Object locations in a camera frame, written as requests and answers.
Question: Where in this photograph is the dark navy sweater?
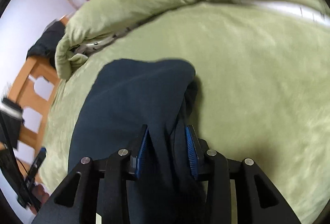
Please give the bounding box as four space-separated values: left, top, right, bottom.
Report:
67 57 208 224

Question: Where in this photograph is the dark clothing on footboard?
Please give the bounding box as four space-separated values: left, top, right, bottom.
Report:
26 20 65 68

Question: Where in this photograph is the person's left hand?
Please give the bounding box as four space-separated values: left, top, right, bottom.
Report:
32 184 50 207

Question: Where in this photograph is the striped dark garment on footboard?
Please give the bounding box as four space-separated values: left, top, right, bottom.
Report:
1 97 24 149

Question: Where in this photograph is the green plush bed sheet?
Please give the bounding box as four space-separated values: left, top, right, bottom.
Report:
39 3 329 223

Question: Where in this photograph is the wooden bed frame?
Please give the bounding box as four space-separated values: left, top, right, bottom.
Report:
6 56 60 177

